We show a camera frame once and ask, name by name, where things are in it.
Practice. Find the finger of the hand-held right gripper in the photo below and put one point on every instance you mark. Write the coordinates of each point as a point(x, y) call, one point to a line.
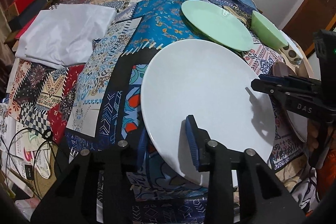
point(267, 86)
point(273, 77)

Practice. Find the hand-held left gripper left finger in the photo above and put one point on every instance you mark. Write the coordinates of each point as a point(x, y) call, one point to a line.
point(143, 146)

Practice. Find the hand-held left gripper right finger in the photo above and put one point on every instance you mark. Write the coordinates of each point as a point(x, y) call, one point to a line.
point(192, 144)

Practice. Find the mint green bowl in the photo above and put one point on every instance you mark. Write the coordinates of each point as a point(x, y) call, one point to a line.
point(265, 27)

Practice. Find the large white plate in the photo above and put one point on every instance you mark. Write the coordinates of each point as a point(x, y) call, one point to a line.
point(204, 87)

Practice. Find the mint green deep plate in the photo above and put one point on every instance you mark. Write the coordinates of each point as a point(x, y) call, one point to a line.
point(212, 22)

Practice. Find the person's right hand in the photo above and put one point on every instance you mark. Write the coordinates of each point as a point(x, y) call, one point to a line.
point(313, 138)

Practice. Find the white bowl with brown dots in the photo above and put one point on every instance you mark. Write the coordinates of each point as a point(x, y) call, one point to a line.
point(290, 52)

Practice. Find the brown wooden door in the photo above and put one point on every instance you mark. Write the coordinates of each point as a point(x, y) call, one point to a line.
point(312, 8)

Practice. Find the patchwork printed blanket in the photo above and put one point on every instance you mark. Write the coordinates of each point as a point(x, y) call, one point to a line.
point(110, 69)

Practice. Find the white printed paper bag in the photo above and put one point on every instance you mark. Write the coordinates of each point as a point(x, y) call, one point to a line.
point(19, 145)

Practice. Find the white folded cloth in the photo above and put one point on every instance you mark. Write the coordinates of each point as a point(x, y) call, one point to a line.
point(65, 29)

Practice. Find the dark flat box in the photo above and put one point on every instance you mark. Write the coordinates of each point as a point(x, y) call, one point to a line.
point(23, 18)

